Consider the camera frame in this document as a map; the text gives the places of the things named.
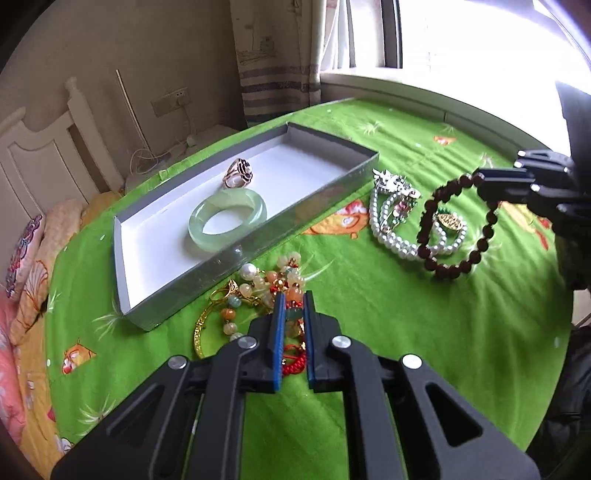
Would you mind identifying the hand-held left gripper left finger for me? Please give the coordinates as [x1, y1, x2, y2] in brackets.
[51, 292, 287, 480]

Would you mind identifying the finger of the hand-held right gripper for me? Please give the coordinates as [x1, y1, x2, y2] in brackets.
[513, 148, 575, 188]
[472, 167, 575, 220]

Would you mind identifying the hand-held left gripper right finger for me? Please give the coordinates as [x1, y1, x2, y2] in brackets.
[302, 291, 542, 480]

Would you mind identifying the red cord bracelet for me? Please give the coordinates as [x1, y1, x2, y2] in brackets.
[281, 344, 309, 377]

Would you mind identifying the multicoloured bead bracelet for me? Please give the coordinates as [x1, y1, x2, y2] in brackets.
[224, 251, 309, 344]

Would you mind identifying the gold bangle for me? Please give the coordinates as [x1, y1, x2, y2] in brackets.
[194, 279, 259, 359]

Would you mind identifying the brown bead bracelet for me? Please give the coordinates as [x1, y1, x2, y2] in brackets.
[417, 173, 502, 278]

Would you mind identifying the white pearl necklace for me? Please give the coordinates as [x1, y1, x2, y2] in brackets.
[368, 185, 468, 261]

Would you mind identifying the grey white cardboard box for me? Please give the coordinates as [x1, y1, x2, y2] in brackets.
[113, 121, 380, 332]

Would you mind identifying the gold oval pendant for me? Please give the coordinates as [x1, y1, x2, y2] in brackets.
[436, 210, 467, 232]

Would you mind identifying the green printed blanket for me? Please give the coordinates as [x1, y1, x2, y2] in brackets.
[45, 97, 578, 467]

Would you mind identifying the silver jewelled brooch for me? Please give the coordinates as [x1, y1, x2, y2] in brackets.
[373, 168, 422, 227]

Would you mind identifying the green jade bangle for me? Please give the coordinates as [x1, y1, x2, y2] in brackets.
[188, 188, 269, 252]

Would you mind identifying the white window sill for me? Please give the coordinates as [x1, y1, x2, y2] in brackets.
[321, 69, 573, 151]

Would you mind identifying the window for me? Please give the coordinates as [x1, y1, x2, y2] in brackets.
[346, 0, 591, 93]

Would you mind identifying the dark clothing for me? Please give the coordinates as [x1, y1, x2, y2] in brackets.
[538, 318, 591, 480]

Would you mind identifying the yellow printed pillow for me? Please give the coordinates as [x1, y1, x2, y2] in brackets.
[9, 198, 121, 347]

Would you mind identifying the yellow floral bedsheet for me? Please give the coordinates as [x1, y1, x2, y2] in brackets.
[18, 314, 75, 476]

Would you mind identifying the patterned round cushion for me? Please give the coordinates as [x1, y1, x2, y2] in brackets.
[4, 215, 44, 298]

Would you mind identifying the metal rod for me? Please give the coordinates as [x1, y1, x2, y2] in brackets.
[115, 69, 141, 158]

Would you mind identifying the pink floral quilt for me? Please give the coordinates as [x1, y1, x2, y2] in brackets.
[0, 291, 27, 445]

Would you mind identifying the striped printed curtain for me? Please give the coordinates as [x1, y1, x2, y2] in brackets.
[229, 0, 352, 130]

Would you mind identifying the white bed headboard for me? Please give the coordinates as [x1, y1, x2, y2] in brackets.
[0, 76, 125, 222]

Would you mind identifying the gold ring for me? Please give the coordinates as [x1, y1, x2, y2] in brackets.
[223, 157, 256, 189]

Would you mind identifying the white cable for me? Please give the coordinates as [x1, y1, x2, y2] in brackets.
[129, 147, 172, 175]

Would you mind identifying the wall socket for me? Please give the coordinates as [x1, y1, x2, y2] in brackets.
[152, 88, 190, 116]

